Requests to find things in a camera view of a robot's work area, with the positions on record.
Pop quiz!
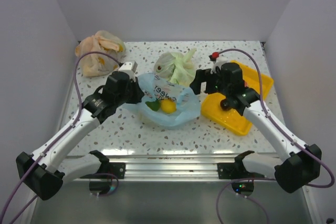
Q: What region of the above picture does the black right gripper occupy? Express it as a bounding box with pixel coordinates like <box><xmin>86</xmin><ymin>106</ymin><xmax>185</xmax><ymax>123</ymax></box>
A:
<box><xmin>190</xmin><ymin>68</ymin><xmax>231</xmax><ymax>97</ymax></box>

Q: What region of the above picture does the light blue plastic bag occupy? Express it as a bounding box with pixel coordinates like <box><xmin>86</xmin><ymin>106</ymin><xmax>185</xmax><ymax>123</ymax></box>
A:
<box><xmin>123</xmin><ymin>73</ymin><xmax>201</xmax><ymax>127</ymax></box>

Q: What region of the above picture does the dark purple plum fruit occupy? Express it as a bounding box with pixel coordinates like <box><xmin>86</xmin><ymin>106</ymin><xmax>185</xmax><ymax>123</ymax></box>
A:
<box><xmin>220</xmin><ymin>99</ymin><xmax>231</xmax><ymax>111</ymax></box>

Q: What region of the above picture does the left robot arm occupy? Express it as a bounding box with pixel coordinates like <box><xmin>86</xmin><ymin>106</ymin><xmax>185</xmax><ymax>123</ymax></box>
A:
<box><xmin>16</xmin><ymin>69</ymin><xmax>144</xmax><ymax>200</ymax></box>

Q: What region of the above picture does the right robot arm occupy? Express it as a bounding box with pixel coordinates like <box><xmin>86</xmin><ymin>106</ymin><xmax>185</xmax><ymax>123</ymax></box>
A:
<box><xmin>190</xmin><ymin>62</ymin><xmax>322</xmax><ymax>193</ymax></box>

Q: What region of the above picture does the green avocado plastic bag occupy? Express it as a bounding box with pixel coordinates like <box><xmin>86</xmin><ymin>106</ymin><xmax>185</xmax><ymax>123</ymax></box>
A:
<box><xmin>153</xmin><ymin>48</ymin><xmax>196</xmax><ymax>87</ymax></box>

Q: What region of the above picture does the orange plastic bag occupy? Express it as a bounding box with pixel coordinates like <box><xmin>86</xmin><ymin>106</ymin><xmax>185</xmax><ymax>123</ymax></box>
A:
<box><xmin>75</xmin><ymin>30</ymin><xmax>126</xmax><ymax>77</ymax></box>

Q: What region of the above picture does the green fruit in bag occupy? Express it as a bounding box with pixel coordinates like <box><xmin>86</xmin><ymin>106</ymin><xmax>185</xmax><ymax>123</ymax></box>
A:
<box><xmin>145</xmin><ymin>99</ymin><xmax>161</xmax><ymax>112</ymax></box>

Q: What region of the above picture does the yellow plastic tray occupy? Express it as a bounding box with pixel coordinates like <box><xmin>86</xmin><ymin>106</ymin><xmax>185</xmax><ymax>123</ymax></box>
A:
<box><xmin>201</xmin><ymin>60</ymin><xmax>260</xmax><ymax>136</ymax></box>

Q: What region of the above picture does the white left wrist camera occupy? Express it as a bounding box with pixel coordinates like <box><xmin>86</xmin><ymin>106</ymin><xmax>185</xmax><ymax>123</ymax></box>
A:
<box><xmin>118</xmin><ymin>61</ymin><xmax>138</xmax><ymax>73</ymax></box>

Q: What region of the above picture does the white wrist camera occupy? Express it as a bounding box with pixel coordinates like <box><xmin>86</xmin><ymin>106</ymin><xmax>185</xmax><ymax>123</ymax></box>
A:
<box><xmin>209</xmin><ymin>52</ymin><xmax>229</xmax><ymax>74</ymax></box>
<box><xmin>118</xmin><ymin>61</ymin><xmax>138</xmax><ymax>73</ymax></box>

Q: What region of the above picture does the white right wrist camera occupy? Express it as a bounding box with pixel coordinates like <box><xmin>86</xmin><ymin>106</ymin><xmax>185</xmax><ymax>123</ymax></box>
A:
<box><xmin>209</xmin><ymin>52</ymin><xmax>229</xmax><ymax>74</ymax></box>

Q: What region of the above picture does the aluminium table edge rail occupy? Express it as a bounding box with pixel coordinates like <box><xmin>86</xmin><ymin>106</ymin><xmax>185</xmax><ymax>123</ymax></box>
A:
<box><xmin>61</xmin><ymin>155</ymin><xmax>312</xmax><ymax>182</ymax></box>

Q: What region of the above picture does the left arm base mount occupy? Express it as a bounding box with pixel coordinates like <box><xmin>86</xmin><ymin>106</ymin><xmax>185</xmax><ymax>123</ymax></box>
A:
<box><xmin>83</xmin><ymin>150</ymin><xmax>126</xmax><ymax>198</ymax></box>

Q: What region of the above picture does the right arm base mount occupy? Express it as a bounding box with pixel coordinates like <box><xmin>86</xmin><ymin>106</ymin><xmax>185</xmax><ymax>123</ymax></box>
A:
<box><xmin>217</xmin><ymin>151</ymin><xmax>265</xmax><ymax>196</ymax></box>

